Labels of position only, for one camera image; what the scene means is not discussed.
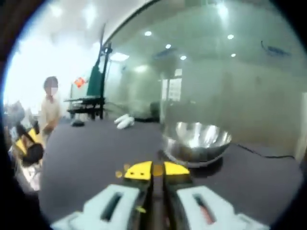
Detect yellow QQ candies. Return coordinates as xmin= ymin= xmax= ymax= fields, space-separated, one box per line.
xmin=115 ymin=162 xmax=131 ymax=179

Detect green cloth cover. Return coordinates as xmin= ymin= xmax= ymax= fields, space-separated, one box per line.
xmin=86 ymin=59 xmax=105 ymax=97

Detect orange red sign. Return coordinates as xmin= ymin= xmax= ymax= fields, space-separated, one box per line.
xmin=74 ymin=77 xmax=86 ymax=89

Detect black cable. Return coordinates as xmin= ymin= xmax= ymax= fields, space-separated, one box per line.
xmin=235 ymin=143 xmax=296 ymax=159

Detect dark grey table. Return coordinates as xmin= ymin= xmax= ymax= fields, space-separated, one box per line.
xmin=38 ymin=118 xmax=304 ymax=230

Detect black metal stand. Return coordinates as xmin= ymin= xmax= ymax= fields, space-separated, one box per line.
xmin=64 ymin=23 xmax=113 ymax=120

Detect white paper notice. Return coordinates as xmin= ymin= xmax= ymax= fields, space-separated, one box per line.
xmin=162 ymin=69 xmax=182 ymax=101

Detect orange QQ candy piece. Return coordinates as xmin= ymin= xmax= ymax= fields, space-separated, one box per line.
xmin=153 ymin=165 xmax=165 ymax=177

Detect stainless steel bowl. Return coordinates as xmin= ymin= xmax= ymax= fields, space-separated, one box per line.
xmin=161 ymin=121 xmax=233 ymax=168

